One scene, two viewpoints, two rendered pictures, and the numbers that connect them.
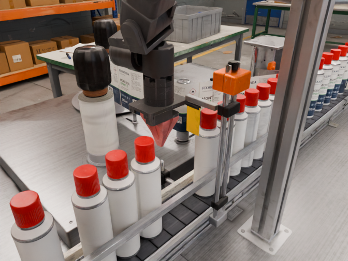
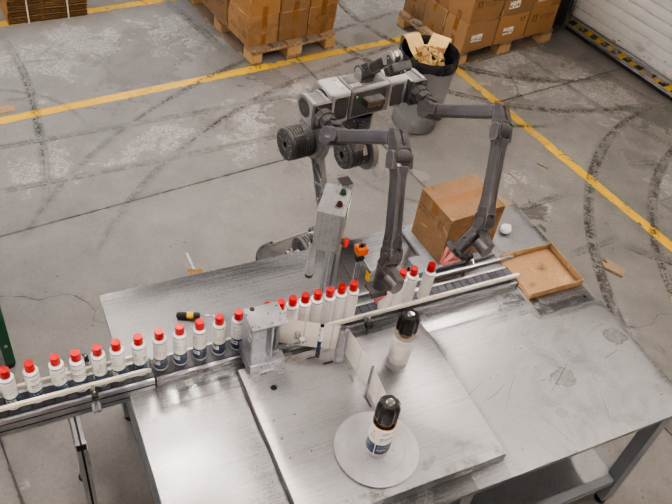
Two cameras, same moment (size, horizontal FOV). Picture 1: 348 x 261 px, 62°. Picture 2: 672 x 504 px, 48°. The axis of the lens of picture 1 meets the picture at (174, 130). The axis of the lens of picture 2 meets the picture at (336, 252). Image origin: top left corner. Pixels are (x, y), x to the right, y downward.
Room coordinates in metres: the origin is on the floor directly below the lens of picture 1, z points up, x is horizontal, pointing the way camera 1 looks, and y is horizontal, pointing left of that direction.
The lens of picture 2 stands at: (2.57, 0.35, 3.23)
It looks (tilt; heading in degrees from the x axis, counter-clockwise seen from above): 44 degrees down; 194
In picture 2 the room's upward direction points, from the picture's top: 10 degrees clockwise
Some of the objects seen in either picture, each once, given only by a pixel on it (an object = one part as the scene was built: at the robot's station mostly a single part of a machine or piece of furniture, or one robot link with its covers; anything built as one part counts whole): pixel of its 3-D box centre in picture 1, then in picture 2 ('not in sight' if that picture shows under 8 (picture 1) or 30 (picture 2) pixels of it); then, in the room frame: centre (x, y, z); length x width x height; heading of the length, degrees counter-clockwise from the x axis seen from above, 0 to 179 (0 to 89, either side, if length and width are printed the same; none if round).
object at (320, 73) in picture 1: (312, 88); (219, 333); (0.92, -0.46, 0.98); 0.05 x 0.05 x 0.20
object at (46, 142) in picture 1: (127, 121); (368, 414); (0.92, 0.17, 0.86); 0.80 x 0.67 x 0.05; 135
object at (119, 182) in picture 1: (121, 205); (399, 288); (0.37, 0.09, 0.98); 0.05 x 0.05 x 0.20
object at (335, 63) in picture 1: (328, 77); (180, 343); (1.03, -0.57, 0.98); 0.05 x 0.05 x 0.20
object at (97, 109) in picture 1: (97, 107); (403, 339); (0.66, 0.19, 1.03); 0.09 x 0.09 x 0.30
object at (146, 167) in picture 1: (146, 189); (387, 291); (0.41, 0.05, 0.98); 0.05 x 0.05 x 0.20
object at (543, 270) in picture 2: not in sight; (540, 269); (-0.19, 0.64, 0.85); 0.30 x 0.26 x 0.04; 135
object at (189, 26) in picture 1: (187, 23); not in sight; (2.75, -0.12, 0.91); 0.60 x 0.40 x 0.22; 146
